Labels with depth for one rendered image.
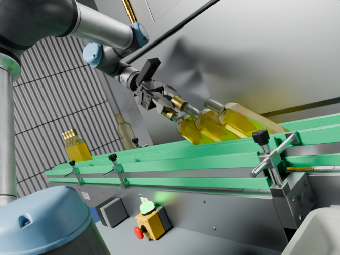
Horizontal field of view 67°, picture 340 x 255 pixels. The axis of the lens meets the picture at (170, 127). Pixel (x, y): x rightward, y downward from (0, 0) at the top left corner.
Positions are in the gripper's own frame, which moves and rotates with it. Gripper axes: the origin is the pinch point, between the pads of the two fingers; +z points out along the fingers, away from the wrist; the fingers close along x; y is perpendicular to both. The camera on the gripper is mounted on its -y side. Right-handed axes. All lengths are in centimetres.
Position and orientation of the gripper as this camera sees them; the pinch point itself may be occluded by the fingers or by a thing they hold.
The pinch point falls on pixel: (176, 101)
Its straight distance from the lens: 81.1
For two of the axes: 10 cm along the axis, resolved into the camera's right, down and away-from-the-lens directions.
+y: -1.3, 7.9, 6.0
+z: 7.0, 5.1, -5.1
